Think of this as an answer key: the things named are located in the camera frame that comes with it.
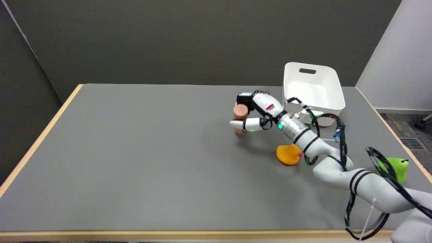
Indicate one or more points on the green pear toy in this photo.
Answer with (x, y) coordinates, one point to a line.
(396, 167)

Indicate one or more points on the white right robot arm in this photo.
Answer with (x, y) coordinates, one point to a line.
(341, 168)

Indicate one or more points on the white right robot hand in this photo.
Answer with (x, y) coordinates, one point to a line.
(264, 103)

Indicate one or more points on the wooden cylinder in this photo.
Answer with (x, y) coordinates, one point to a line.
(240, 114)

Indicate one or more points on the orange rubber duck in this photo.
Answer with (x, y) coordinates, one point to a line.
(288, 154)

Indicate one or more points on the floor vent grille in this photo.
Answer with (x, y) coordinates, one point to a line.
(411, 143)

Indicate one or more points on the black chair base leg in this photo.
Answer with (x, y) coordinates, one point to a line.
(423, 123)

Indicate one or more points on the white plastic box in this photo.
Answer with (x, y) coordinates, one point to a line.
(314, 88)

